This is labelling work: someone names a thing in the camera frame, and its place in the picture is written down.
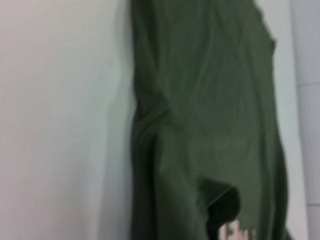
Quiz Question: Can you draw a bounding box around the dark green FREE t-shirt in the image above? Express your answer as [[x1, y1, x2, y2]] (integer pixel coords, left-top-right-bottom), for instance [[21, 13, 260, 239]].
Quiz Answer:
[[129, 0, 293, 240]]

